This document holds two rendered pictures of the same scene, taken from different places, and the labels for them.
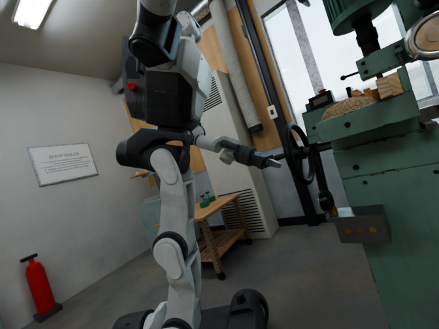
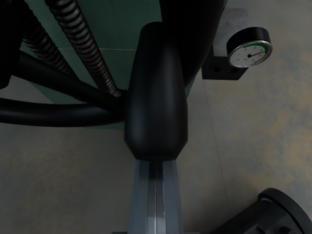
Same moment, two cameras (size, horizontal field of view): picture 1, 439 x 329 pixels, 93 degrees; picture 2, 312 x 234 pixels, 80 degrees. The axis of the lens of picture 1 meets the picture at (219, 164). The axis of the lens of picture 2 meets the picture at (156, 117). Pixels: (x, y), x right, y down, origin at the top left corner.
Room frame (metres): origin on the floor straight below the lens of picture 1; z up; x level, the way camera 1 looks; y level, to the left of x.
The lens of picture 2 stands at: (0.90, -0.23, 0.90)
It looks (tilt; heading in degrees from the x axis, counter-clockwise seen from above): 70 degrees down; 226
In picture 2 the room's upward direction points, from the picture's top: 5 degrees clockwise
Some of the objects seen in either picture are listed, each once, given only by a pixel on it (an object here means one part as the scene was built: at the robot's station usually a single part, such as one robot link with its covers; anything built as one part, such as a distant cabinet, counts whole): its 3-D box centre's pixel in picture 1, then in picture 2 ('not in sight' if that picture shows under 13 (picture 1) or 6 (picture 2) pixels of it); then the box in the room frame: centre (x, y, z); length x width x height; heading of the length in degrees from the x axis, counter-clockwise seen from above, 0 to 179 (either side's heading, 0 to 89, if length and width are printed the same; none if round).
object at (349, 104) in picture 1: (345, 106); not in sight; (0.58, -0.38, 0.92); 0.14 x 0.09 x 0.04; 49
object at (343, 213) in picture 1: (360, 224); (224, 46); (0.61, -0.34, 0.58); 0.12 x 0.08 x 0.08; 49
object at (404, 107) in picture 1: (354, 121); not in sight; (0.78, -0.53, 0.87); 0.61 x 0.30 x 0.06; 139
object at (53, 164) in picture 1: (66, 162); not in sight; (2.55, 1.77, 1.48); 0.64 x 0.02 x 0.46; 146
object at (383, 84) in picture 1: (385, 94); not in sight; (0.65, -0.57, 0.92); 0.62 x 0.02 x 0.04; 139
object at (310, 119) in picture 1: (326, 119); not in sight; (0.83, -0.47, 0.91); 0.15 x 0.14 x 0.09; 139
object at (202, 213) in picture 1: (206, 228); not in sight; (2.01, 0.32, 0.32); 0.66 x 0.57 x 0.64; 148
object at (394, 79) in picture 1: (392, 92); not in sight; (0.70, -0.63, 0.92); 0.60 x 0.02 x 0.05; 139
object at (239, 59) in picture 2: (328, 203); (244, 50); (0.66, -0.29, 0.65); 0.06 x 0.04 x 0.08; 139
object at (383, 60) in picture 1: (383, 63); not in sight; (0.70, -0.63, 1.03); 0.14 x 0.07 x 0.09; 49
